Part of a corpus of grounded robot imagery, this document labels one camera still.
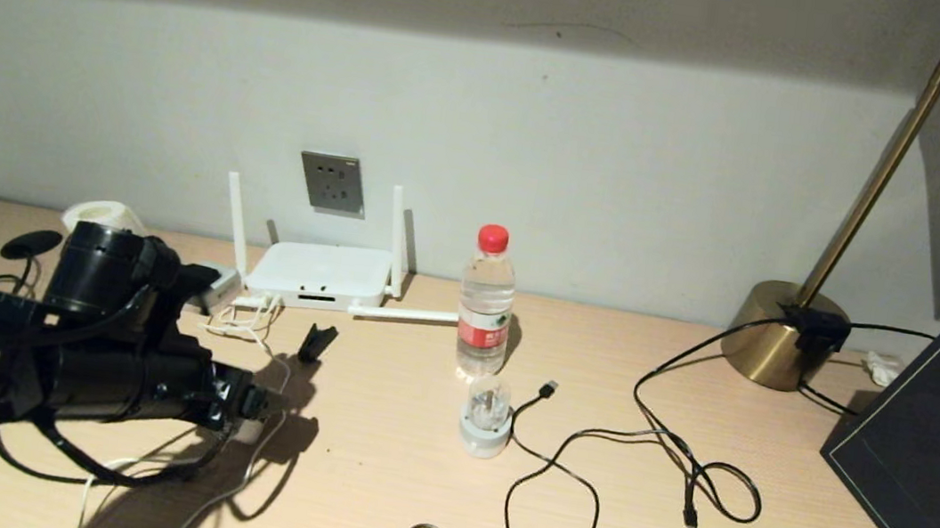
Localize white adapter cable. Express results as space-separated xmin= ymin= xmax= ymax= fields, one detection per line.
xmin=77 ymin=273 xmax=304 ymax=528

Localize white wifi router with antennas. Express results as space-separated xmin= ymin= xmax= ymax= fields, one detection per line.
xmin=213 ymin=166 xmax=475 ymax=331

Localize white toilet paper roll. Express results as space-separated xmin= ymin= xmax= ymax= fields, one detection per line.
xmin=61 ymin=195 xmax=148 ymax=241

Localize small black plastic clip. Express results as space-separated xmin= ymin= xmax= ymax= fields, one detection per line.
xmin=296 ymin=321 xmax=340 ymax=367

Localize black round desk grommet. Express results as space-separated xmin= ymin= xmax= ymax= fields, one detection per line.
xmin=0 ymin=224 xmax=65 ymax=266

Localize clear water bottle red cap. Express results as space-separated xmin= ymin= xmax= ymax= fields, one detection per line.
xmin=450 ymin=222 xmax=524 ymax=383

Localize brass desk lamp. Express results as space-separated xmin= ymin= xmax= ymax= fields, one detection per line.
xmin=716 ymin=0 xmax=940 ymax=412

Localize white crumpled wrapper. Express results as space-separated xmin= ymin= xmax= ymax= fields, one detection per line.
xmin=861 ymin=350 xmax=904 ymax=391

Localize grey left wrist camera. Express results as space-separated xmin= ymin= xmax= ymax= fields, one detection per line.
xmin=199 ymin=261 xmax=247 ymax=314

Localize grey wall power socket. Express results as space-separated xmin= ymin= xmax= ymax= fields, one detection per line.
xmin=295 ymin=151 xmax=373 ymax=218

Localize black braided cable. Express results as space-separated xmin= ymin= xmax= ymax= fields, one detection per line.
xmin=0 ymin=403 xmax=231 ymax=500

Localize black USB cable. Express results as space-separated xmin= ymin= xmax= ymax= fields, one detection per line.
xmin=496 ymin=376 xmax=619 ymax=528

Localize black cable with white tip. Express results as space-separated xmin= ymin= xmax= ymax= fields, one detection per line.
xmin=388 ymin=400 xmax=709 ymax=528

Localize black inline lamp switch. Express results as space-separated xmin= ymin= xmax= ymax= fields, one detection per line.
xmin=774 ymin=304 xmax=853 ymax=358

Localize thin black lamp cord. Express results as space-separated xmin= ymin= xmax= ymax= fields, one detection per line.
xmin=795 ymin=316 xmax=936 ymax=426

